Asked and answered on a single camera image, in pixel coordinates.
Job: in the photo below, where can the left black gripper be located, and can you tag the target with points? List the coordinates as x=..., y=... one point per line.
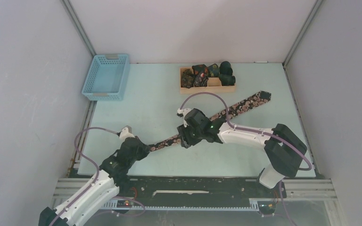
x=145, y=150

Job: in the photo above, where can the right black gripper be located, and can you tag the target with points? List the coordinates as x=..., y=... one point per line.
x=186, y=141

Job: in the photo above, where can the rose patterned necktie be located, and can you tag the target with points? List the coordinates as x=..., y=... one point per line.
x=239, y=108

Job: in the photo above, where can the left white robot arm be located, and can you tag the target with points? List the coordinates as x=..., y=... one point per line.
x=103, y=186

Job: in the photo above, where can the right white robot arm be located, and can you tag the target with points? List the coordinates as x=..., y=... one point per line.
x=283, y=148

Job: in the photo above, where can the wooden tray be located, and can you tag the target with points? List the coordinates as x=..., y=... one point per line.
x=214, y=85

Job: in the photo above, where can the rolled dark paisley tie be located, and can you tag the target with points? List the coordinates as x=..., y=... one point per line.
x=187, y=79

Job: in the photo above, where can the rolled red floral tie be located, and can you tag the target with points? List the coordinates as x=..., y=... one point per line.
x=200, y=73

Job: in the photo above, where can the rolled green patterned tie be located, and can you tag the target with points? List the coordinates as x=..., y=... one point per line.
x=213, y=70

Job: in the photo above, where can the blue plastic basket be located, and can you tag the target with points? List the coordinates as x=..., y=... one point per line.
x=107, y=77

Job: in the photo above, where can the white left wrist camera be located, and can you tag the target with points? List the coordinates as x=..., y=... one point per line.
x=126, y=132

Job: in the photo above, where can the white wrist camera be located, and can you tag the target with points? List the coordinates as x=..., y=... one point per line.
x=126, y=132
x=182, y=114

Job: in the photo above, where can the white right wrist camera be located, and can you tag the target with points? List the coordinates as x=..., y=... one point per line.
x=182, y=114

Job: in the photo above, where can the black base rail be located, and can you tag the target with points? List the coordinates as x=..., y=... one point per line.
x=200, y=192

